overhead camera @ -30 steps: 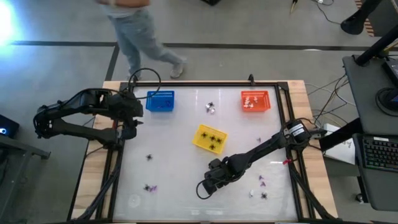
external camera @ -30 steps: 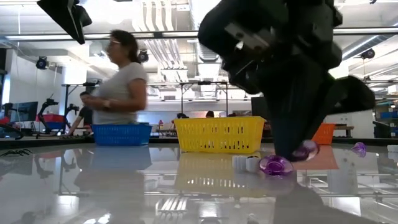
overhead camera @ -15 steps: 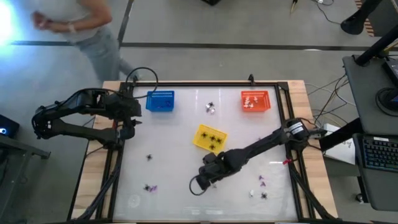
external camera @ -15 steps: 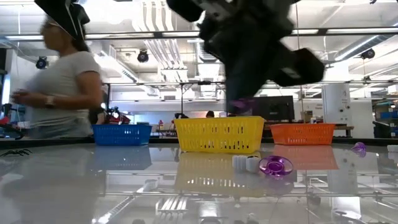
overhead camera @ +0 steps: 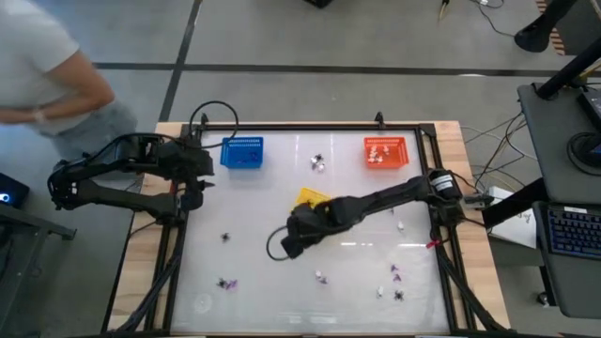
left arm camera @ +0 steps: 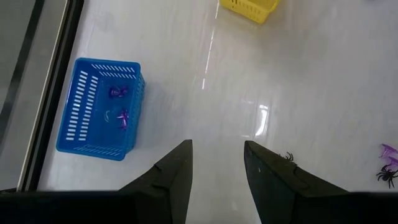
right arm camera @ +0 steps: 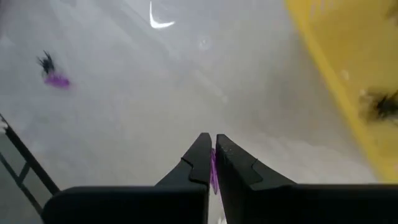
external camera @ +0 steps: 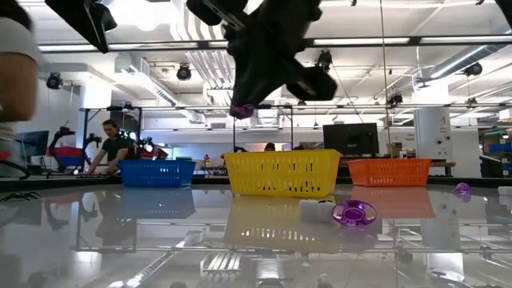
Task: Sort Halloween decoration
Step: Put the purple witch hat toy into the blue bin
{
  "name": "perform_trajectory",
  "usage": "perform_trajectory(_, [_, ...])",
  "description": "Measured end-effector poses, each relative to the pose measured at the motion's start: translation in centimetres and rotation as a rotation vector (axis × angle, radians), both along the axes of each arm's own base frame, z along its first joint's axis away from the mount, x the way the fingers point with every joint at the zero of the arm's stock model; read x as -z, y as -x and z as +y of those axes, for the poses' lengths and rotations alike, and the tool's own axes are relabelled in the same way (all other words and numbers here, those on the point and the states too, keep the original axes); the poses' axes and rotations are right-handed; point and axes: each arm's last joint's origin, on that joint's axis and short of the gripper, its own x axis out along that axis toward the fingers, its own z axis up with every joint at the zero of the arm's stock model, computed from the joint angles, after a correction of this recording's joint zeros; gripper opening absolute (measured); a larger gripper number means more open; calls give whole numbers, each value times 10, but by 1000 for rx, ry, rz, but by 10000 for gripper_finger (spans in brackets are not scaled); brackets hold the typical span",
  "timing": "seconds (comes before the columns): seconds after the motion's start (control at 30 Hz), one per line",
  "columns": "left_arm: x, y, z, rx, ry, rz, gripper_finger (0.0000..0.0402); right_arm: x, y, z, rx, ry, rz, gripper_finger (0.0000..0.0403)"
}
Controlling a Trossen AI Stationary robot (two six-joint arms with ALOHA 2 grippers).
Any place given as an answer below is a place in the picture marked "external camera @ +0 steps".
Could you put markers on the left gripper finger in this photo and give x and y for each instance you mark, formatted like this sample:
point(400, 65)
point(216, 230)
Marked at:
point(76, 12)
point(105, 18)

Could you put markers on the black aluminium table frame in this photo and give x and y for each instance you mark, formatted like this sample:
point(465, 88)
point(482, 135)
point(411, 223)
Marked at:
point(212, 181)

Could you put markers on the black ceiling camera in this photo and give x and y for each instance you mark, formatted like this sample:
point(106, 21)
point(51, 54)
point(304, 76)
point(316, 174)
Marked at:
point(184, 73)
point(53, 81)
point(395, 100)
point(325, 58)
point(473, 69)

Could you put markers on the black office chair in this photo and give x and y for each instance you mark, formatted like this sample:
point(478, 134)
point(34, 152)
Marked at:
point(491, 166)

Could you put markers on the orange plastic basket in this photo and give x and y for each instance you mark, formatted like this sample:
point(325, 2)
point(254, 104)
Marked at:
point(388, 173)

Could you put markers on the yellow plastic basket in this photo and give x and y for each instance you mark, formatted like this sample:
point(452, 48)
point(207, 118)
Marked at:
point(280, 172)

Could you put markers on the black computer monitor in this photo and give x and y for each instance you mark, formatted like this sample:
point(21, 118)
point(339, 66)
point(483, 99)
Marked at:
point(34, 143)
point(351, 139)

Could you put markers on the blue plastic basket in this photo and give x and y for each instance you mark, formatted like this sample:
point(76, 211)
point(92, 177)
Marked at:
point(156, 174)

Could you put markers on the wooden side table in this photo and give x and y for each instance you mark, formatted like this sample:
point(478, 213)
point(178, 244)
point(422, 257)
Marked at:
point(442, 163)

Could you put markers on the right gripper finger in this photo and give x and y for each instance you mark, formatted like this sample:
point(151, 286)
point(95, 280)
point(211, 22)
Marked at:
point(256, 76)

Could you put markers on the red and blue cart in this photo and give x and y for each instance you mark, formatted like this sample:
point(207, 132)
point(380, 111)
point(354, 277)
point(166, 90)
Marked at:
point(66, 154)

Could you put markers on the person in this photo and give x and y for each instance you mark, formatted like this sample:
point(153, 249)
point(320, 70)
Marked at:
point(270, 146)
point(16, 88)
point(116, 148)

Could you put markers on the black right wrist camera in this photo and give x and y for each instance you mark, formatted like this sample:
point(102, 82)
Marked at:
point(312, 85)

